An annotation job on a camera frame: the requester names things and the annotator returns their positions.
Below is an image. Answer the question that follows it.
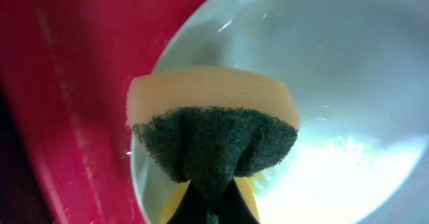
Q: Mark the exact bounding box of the light blue plate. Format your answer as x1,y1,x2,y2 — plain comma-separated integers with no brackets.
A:
129,0,429,224

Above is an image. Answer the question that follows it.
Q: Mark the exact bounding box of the green and yellow sponge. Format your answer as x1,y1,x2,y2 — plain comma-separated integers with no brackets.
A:
127,66,300,208

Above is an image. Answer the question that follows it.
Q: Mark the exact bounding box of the red plastic tray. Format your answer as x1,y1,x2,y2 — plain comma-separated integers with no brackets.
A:
1,0,205,223

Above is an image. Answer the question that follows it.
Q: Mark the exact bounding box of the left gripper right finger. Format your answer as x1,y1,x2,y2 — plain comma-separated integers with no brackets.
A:
217,180,259,224

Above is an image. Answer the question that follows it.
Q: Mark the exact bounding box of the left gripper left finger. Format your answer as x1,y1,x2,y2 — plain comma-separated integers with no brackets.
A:
167,182,207,224

